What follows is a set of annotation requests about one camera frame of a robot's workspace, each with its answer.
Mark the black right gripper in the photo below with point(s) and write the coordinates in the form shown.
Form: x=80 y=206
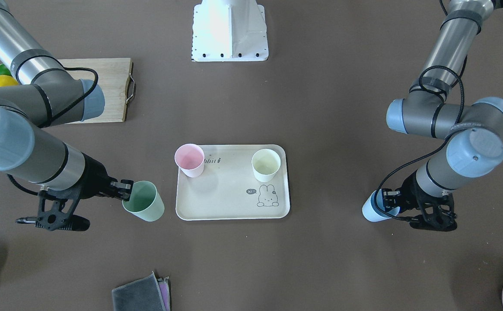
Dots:
x=94 y=176

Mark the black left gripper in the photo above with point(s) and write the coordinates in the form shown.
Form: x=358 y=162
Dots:
x=412 y=188

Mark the green plastic cup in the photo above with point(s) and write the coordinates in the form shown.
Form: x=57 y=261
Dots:
x=145 y=202

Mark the blue plastic cup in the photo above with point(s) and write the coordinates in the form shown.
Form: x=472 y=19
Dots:
x=373 y=208

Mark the pink plastic cup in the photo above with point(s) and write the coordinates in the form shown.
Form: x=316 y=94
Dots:
x=190 y=159

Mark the cream plastic cup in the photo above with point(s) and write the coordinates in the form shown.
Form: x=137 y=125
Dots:
x=266 y=163

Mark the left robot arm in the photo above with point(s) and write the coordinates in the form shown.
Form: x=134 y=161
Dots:
x=472 y=135

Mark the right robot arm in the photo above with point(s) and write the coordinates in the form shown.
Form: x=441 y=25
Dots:
x=47 y=95

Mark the cream rabbit tray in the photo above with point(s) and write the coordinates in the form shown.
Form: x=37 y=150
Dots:
x=228 y=190

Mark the pink cloth under grey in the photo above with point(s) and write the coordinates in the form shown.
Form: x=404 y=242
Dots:
x=164 y=286

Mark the wooden cutting board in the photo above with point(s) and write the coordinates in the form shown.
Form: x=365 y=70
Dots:
x=114 y=77

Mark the green lime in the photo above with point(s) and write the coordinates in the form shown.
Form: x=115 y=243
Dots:
x=4 y=70

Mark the white camera stand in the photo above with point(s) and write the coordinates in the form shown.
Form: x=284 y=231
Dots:
x=229 y=31

